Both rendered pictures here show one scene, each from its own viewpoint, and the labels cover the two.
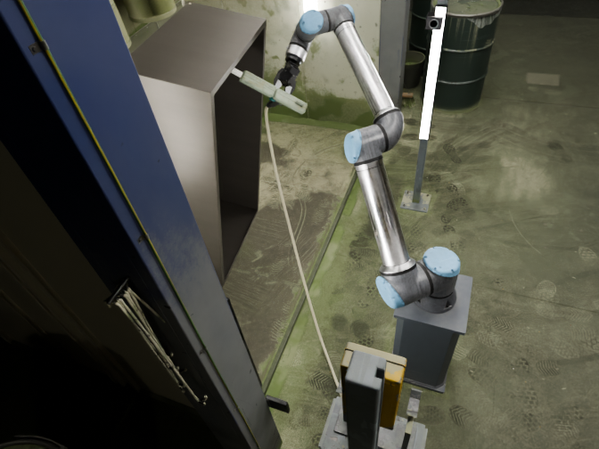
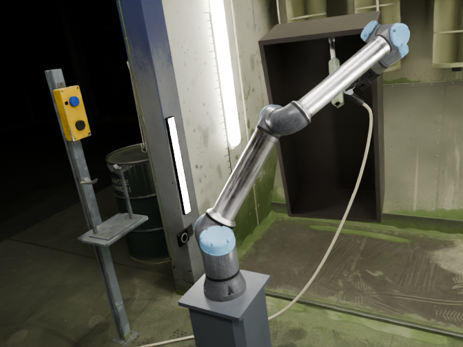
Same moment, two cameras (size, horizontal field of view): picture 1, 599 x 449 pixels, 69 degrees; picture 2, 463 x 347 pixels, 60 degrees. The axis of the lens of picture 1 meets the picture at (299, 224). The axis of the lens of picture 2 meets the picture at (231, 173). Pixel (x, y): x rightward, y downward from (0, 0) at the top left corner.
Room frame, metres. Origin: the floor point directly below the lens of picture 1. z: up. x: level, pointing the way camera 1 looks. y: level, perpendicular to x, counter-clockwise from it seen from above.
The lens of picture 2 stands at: (1.30, -2.07, 1.70)
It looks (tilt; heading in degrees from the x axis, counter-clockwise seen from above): 19 degrees down; 95
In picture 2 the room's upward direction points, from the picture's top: 8 degrees counter-clockwise
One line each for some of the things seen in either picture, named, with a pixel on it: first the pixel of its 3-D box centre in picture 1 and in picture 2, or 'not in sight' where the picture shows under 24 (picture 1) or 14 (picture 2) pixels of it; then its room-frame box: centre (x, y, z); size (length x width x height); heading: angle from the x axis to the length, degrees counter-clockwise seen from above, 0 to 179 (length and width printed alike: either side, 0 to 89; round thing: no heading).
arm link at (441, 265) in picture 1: (438, 271); (218, 250); (1.06, -0.55, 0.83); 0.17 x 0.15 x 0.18; 106
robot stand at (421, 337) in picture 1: (426, 330); (234, 345); (1.06, -0.56, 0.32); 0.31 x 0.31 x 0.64; 63
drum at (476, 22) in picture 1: (457, 53); not in sight; (3.65, -1.63, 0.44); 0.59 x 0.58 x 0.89; 168
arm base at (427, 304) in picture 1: (435, 289); (223, 278); (1.06, -0.56, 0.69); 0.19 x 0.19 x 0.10
